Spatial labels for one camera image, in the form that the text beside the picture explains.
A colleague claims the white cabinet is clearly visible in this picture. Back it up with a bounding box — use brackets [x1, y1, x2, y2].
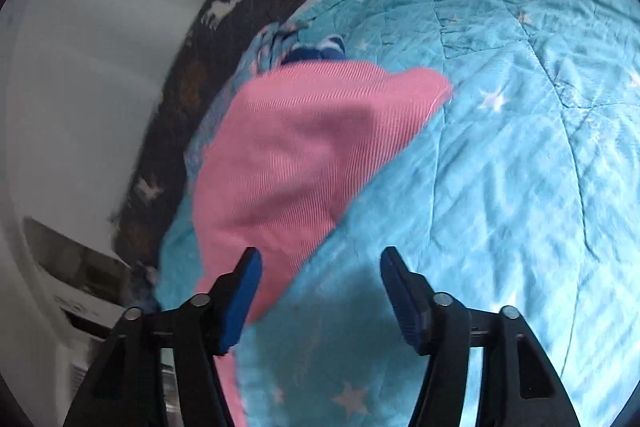
[22, 217, 166, 413]

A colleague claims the teal floral garment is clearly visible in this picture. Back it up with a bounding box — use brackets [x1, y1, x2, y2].
[235, 22, 301, 80]

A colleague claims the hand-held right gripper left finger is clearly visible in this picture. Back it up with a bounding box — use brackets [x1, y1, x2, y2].
[62, 247, 263, 427]

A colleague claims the navy garment with white spots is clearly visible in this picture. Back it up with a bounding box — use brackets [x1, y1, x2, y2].
[280, 34, 348, 65]

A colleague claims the pink knit garment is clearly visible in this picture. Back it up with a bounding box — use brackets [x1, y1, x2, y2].
[192, 61, 455, 427]

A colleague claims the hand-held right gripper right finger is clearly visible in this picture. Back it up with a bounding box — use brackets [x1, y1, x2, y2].
[380, 246, 581, 427]

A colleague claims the dark clothes pile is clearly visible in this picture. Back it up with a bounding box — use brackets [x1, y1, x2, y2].
[127, 262, 162, 310]

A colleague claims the blue star-print quilted blanket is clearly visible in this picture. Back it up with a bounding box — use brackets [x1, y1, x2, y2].
[155, 0, 640, 427]

